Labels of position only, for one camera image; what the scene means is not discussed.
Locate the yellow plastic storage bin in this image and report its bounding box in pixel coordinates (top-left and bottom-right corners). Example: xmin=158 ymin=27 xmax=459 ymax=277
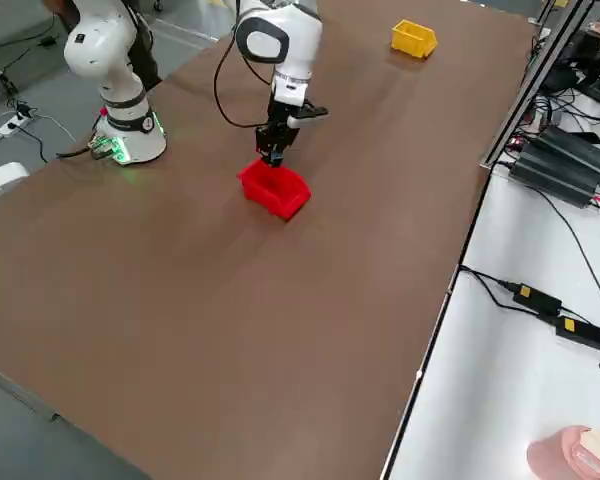
xmin=390 ymin=18 xmax=438 ymax=62

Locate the pink round container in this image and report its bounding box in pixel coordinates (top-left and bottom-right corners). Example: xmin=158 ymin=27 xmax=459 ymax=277
xmin=526 ymin=424 xmax=600 ymax=480

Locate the aluminium frame post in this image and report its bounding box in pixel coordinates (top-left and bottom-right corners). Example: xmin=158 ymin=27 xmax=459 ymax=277
xmin=478 ymin=0 xmax=597 ymax=171

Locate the black power adapter yellow label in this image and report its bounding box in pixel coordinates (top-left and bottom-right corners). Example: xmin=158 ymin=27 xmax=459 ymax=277
xmin=554 ymin=316 xmax=600 ymax=352
xmin=511 ymin=283 xmax=564 ymax=316

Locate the white power strip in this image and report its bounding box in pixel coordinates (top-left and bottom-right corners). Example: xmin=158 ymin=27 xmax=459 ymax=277
xmin=0 ymin=113 xmax=34 ymax=138

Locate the black power supply cable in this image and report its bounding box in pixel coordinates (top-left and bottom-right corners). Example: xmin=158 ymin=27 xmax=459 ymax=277
xmin=497 ymin=160 xmax=600 ymax=324

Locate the white box with yellow label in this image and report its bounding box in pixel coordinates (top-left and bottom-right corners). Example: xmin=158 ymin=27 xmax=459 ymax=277
xmin=0 ymin=161 xmax=31 ymax=207

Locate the large black power supply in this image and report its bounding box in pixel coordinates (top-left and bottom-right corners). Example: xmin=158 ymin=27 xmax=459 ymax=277
xmin=508 ymin=126 xmax=600 ymax=210

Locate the red plastic storage bin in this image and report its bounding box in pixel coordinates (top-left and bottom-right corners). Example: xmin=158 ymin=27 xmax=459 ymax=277
xmin=236 ymin=158 xmax=313 ymax=222

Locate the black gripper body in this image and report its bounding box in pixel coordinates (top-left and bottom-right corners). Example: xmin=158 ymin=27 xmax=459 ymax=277
xmin=255 ymin=97 xmax=302 ymax=145

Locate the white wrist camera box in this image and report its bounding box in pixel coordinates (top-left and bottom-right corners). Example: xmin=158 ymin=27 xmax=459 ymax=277
xmin=286 ymin=101 xmax=330 ymax=130

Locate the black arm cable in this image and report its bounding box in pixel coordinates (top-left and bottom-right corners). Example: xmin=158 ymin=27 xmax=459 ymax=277
xmin=213 ymin=27 xmax=276 ymax=130

